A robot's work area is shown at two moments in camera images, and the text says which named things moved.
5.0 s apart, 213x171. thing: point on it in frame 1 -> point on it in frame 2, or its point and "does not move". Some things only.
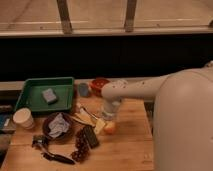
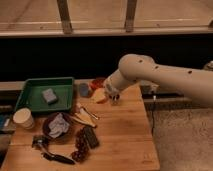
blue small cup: [83, 89] does not move
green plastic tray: [47, 94] does not move
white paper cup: [23, 118] does not move
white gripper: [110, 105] -> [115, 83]
